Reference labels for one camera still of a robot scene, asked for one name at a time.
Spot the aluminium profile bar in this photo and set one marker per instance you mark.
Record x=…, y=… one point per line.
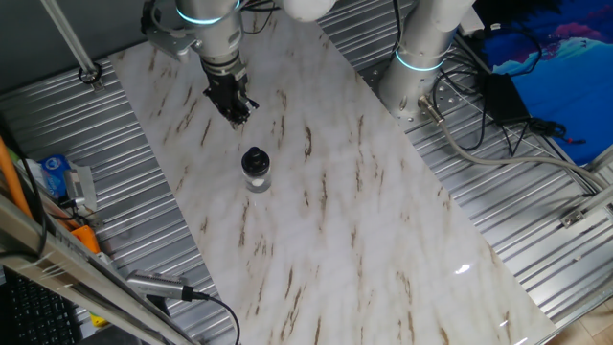
x=586, y=208

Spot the blue patterned cloth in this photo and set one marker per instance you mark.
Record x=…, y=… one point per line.
x=565, y=72

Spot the silver depth camera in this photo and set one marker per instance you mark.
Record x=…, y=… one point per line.
x=155, y=284

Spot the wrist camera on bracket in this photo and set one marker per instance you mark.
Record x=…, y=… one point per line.
x=170, y=40

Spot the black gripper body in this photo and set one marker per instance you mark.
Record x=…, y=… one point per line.
x=225, y=86

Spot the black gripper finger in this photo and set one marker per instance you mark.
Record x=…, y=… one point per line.
x=234, y=121
x=247, y=114

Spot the clear glass jar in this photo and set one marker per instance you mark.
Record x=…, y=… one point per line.
x=258, y=184

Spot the blue and white tissue pack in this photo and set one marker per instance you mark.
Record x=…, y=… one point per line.
x=52, y=175

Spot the orange pole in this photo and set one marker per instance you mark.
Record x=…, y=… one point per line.
x=12, y=182

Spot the yellow button box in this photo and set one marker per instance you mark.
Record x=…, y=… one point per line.
x=99, y=321

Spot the black keyboard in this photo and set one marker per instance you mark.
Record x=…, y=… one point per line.
x=33, y=311

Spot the marble pattern board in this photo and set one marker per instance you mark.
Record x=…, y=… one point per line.
x=335, y=215

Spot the silver ribbed device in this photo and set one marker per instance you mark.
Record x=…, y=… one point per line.
x=76, y=184

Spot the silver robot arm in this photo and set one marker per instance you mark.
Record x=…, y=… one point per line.
x=416, y=86

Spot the orange button box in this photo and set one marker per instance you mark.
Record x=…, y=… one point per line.
x=86, y=238

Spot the aluminium frame bar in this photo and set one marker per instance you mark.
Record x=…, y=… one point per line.
x=57, y=261

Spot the white power strip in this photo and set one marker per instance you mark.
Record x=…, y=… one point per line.
x=471, y=21

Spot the aluminium camera pole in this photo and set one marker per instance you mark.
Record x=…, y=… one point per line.
x=72, y=43

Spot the black power adapter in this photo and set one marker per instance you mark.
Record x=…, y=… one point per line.
x=505, y=98

